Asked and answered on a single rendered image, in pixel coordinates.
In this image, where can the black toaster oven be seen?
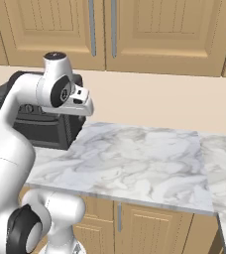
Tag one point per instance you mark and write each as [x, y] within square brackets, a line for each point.
[49, 132]

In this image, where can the wide tan upper cabinet door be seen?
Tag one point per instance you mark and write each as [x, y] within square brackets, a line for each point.
[171, 33]
[49, 29]

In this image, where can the tan lower cabinet door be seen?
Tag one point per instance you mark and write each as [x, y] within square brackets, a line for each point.
[151, 231]
[96, 228]

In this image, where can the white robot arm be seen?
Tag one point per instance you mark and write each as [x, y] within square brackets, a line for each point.
[9, 158]

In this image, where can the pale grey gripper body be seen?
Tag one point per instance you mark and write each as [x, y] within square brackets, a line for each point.
[80, 109]

